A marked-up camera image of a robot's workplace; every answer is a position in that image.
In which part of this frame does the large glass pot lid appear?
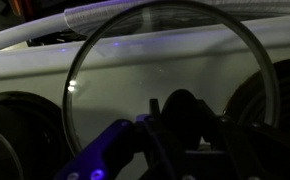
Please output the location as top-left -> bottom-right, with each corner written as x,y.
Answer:
62,0 -> 281,158

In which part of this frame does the white oven door handle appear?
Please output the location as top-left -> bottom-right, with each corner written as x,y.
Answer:
0,11 -> 69,53

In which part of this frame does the white electric stove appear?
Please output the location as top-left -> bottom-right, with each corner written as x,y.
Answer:
0,14 -> 290,180

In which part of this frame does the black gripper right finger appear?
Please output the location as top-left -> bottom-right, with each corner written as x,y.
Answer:
196,99 -> 290,180

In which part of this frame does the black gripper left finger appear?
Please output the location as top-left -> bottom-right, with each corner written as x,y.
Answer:
53,98 -> 178,180

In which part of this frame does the small black saucepan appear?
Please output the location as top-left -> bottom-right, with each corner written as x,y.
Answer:
0,91 -> 73,180

